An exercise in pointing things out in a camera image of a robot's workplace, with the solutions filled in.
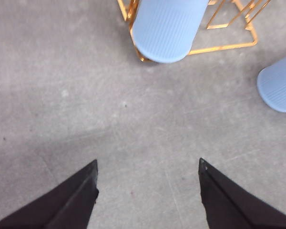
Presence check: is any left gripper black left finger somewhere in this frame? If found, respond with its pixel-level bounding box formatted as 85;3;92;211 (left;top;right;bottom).
0;160;99;229

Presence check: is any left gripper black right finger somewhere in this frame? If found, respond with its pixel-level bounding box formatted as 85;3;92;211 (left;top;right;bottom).
198;158;286;229

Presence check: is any blue ribbed cup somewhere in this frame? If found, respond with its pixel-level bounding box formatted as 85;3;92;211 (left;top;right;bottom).
257;57;286;113
133;0;210;64

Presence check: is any gold wire cup rack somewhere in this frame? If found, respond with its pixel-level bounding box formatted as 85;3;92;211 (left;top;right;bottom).
117;0;270;62

